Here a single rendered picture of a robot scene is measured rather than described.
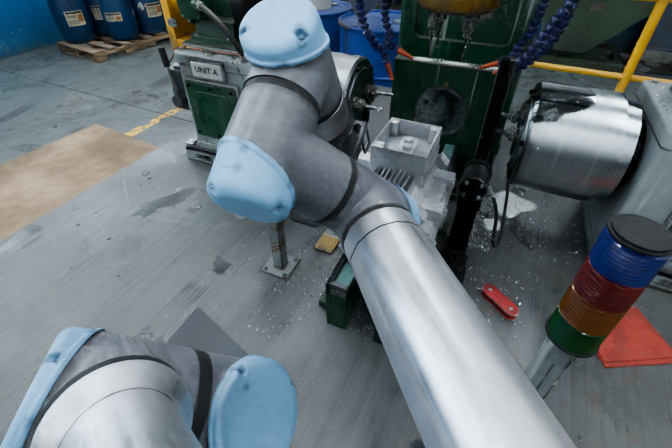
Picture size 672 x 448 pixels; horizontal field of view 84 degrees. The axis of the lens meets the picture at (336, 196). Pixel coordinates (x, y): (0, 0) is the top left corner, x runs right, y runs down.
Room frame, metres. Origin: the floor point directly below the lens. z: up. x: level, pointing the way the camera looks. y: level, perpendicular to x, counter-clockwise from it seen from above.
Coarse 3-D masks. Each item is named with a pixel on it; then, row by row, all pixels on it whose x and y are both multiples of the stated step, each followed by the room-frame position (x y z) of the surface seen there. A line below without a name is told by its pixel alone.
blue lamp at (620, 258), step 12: (600, 240) 0.29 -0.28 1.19; (612, 240) 0.27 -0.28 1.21; (600, 252) 0.28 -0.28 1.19; (612, 252) 0.27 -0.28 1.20; (624, 252) 0.26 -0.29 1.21; (636, 252) 0.29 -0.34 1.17; (600, 264) 0.27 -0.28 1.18; (612, 264) 0.26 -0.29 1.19; (624, 264) 0.25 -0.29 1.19; (636, 264) 0.25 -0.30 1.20; (648, 264) 0.25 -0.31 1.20; (660, 264) 0.25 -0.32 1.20; (612, 276) 0.26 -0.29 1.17; (624, 276) 0.25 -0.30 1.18; (636, 276) 0.25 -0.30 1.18; (648, 276) 0.25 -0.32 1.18
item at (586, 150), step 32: (544, 96) 0.76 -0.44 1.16; (576, 96) 0.75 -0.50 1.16; (608, 96) 0.74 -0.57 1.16; (512, 128) 0.77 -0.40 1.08; (544, 128) 0.70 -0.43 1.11; (576, 128) 0.68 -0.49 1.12; (608, 128) 0.67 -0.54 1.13; (640, 128) 0.66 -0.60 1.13; (512, 160) 0.76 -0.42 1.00; (544, 160) 0.67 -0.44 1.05; (576, 160) 0.65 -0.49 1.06; (608, 160) 0.63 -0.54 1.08; (544, 192) 0.71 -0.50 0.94; (576, 192) 0.65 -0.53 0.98; (608, 192) 0.63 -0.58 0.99
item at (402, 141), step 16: (384, 128) 0.63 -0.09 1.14; (400, 128) 0.67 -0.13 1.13; (416, 128) 0.66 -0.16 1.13; (384, 144) 0.63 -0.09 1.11; (400, 144) 0.61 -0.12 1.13; (416, 144) 0.61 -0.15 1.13; (432, 144) 0.58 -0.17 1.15; (384, 160) 0.56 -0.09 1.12; (400, 160) 0.55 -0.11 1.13; (416, 160) 0.54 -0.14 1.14; (432, 160) 0.58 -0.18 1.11; (416, 176) 0.54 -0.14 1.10
